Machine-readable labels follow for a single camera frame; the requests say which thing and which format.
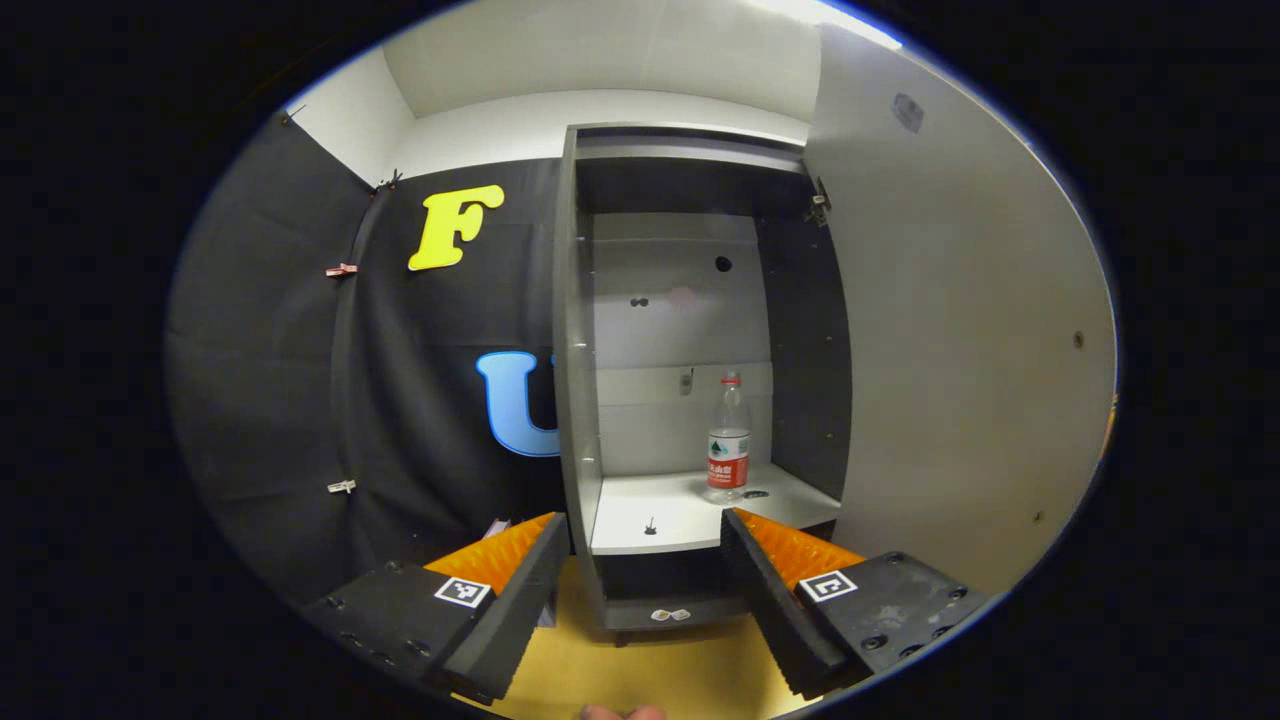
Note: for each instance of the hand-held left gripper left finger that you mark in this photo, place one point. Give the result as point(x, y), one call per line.
point(520, 605)

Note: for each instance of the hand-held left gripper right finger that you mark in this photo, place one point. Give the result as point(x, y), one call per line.
point(765, 590)

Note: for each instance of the clear plastic bottle red label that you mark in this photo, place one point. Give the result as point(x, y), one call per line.
point(729, 450)

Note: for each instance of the grey cabinet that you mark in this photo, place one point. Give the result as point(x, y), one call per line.
point(790, 350)

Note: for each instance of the beige cabinet door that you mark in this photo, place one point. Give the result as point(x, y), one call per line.
point(950, 350)

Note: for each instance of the beige book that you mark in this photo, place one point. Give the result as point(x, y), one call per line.
point(497, 527)

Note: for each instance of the silver clip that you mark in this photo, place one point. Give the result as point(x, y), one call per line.
point(341, 486)

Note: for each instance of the black backdrop cloth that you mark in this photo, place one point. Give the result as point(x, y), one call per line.
point(280, 400)

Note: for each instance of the reddish clip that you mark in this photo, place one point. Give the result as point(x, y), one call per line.
point(341, 270)

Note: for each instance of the black clip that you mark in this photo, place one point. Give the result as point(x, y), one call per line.
point(390, 180)

